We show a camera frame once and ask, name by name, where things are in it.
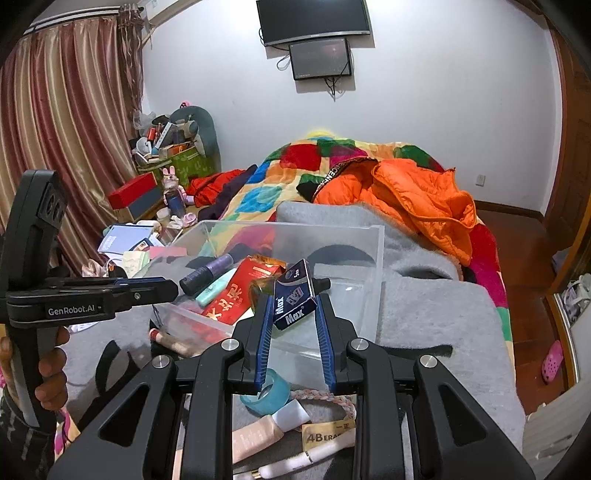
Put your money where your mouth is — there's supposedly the pink braided cord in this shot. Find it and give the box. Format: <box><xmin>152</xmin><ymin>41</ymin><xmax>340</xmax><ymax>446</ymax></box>
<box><xmin>286</xmin><ymin>388</ymin><xmax>358</xmax><ymax>417</ymax></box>

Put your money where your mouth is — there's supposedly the red box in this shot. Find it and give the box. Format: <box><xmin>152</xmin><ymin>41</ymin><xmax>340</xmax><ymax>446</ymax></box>
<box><xmin>108</xmin><ymin>173</ymin><xmax>158</xmax><ymax>209</ymax></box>

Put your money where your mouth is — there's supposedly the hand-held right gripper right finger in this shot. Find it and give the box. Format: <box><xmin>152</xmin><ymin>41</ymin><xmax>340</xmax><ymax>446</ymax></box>
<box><xmin>314</xmin><ymin>294</ymin><xmax>536</xmax><ymax>480</ymax></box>

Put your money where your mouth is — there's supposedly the blue staple box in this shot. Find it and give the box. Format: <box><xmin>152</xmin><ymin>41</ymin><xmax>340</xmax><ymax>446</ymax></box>
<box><xmin>272</xmin><ymin>258</ymin><xmax>319</xmax><ymax>330</ymax></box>

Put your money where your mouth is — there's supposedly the purple bottle with black cap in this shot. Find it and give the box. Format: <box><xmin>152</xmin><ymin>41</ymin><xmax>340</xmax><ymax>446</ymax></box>
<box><xmin>179</xmin><ymin>254</ymin><xmax>234</xmax><ymax>296</ymax></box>

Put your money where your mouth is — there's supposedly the person's left forearm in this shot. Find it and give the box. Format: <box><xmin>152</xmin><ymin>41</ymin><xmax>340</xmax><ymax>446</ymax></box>
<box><xmin>0</xmin><ymin>383</ymin><xmax>58</xmax><ymax>480</ymax></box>

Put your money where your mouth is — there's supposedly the grey blue box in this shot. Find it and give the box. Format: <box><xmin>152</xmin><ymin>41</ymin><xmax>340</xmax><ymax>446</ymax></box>
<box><xmin>127</xmin><ymin>187</ymin><xmax>165</xmax><ymax>222</ymax></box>

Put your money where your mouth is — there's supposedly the peach tube with white cap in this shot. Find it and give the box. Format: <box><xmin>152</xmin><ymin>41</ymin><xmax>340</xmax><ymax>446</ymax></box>
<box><xmin>232</xmin><ymin>401</ymin><xmax>310</xmax><ymax>464</ymax></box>

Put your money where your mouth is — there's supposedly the orange down jacket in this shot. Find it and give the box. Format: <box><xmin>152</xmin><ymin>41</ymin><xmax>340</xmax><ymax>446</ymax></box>
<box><xmin>314</xmin><ymin>159</ymin><xmax>476</xmax><ymax>268</ymax></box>

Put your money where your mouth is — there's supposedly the mint green tube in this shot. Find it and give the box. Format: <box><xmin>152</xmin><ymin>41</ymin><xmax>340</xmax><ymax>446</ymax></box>
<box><xmin>195</xmin><ymin>268</ymin><xmax>238</xmax><ymax>308</ymax></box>

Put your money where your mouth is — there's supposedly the light blue book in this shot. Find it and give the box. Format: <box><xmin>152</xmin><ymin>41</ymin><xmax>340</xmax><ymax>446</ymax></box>
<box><xmin>98</xmin><ymin>224</ymin><xmax>155</xmax><ymax>254</ymax></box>

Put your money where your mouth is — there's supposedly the pink clog shoe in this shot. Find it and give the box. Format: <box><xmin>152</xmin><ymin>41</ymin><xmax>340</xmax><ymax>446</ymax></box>
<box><xmin>541</xmin><ymin>340</ymin><xmax>565</xmax><ymax>384</ymax></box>

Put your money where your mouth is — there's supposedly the dark green glass bottle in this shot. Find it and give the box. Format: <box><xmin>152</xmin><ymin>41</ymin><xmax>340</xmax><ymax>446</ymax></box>
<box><xmin>249</xmin><ymin>276</ymin><xmax>331</xmax><ymax>306</ymax></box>

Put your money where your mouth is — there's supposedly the pale green slim tube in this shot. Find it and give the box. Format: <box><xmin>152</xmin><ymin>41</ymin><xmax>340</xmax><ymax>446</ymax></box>
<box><xmin>233</xmin><ymin>436</ymin><xmax>356</xmax><ymax>480</ymax></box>

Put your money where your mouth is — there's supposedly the beige tube with cord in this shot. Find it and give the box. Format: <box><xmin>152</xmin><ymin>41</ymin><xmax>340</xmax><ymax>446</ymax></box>
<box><xmin>148</xmin><ymin>327</ymin><xmax>209</xmax><ymax>359</ymax></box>

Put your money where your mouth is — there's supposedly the black wall television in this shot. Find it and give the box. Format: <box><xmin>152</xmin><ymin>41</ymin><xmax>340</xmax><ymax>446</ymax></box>
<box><xmin>256</xmin><ymin>0</ymin><xmax>372</xmax><ymax>47</ymax></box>

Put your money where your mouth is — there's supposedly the white bag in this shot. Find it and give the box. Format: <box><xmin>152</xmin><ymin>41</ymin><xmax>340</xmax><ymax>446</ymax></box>
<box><xmin>561</xmin><ymin>274</ymin><xmax>591</xmax><ymax>325</ymax></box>

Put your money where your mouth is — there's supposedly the green cardboard box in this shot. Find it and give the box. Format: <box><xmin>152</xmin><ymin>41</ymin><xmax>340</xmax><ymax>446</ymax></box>
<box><xmin>159</xmin><ymin>145</ymin><xmax>215</xmax><ymax>188</ymax></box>

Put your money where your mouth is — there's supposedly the brown wooden door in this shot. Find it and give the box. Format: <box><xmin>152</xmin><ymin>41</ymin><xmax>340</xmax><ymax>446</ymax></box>
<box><xmin>545</xmin><ymin>28</ymin><xmax>591</xmax><ymax>232</ymax></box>

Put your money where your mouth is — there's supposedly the dark purple garment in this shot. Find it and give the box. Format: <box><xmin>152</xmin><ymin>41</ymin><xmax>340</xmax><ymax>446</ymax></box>
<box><xmin>198</xmin><ymin>165</ymin><xmax>259</xmax><ymax>221</ymax></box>

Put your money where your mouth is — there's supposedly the teal tape roll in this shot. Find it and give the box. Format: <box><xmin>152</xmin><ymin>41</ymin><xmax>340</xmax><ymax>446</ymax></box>
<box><xmin>240</xmin><ymin>368</ymin><xmax>291</xmax><ymax>415</ymax></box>

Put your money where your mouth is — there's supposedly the grey blanket with black pattern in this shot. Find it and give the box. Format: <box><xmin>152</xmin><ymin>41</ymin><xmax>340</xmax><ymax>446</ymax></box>
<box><xmin>55</xmin><ymin>200</ymin><xmax>527</xmax><ymax>480</ymax></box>

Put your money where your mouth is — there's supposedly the striped pink curtain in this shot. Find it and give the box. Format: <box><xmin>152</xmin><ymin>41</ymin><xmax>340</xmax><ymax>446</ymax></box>
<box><xmin>0</xmin><ymin>7</ymin><xmax>153</xmax><ymax>278</ymax></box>

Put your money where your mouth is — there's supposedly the colourful patchwork quilt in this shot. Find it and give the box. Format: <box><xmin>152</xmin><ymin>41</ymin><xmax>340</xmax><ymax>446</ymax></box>
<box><xmin>217</xmin><ymin>131</ymin><xmax>513</xmax><ymax>342</ymax></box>

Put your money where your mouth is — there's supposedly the red and gold packet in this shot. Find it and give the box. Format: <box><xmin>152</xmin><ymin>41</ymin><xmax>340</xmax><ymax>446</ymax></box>
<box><xmin>201</xmin><ymin>256</ymin><xmax>287</xmax><ymax>330</ymax></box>

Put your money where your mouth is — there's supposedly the eraser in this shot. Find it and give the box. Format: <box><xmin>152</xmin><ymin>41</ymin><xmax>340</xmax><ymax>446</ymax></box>
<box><xmin>301</xmin><ymin>418</ymin><xmax>356</xmax><ymax>453</ymax></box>

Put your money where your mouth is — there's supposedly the person's left hand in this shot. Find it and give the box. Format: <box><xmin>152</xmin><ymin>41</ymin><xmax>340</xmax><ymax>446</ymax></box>
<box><xmin>36</xmin><ymin>328</ymin><xmax>71</xmax><ymax>411</ymax></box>

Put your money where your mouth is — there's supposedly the clear plastic storage box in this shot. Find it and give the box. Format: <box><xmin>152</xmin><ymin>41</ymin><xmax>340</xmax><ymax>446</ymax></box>
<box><xmin>150</xmin><ymin>220</ymin><xmax>386</xmax><ymax>365</ymax></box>

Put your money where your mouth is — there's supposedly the red jacket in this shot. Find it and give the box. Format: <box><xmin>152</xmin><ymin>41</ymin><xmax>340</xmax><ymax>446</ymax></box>
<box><xmin>189</xmin><ymin>170</ymin><xmax>245</xmax><ymax>207</ymax></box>

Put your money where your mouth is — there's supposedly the white suitcase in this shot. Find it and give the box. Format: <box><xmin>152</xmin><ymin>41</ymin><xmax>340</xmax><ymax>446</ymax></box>
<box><xmin>524</xmin><ymin>383</ymin><xmax>591</xmax><ymax>462</ymax></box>

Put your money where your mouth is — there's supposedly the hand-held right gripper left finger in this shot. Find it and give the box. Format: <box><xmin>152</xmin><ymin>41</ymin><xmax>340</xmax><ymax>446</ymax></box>
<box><xmin>48</xmin><ymin>293</ymin><xmax>278</xmax><ymax>480</ymax></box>

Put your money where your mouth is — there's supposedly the small black wall monitor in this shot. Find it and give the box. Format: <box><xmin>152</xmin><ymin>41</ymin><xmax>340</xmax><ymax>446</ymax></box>
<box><xmin>289</xmin><ymin>38</ymin><xmax>352</xmax><ymax>80</ymax></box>

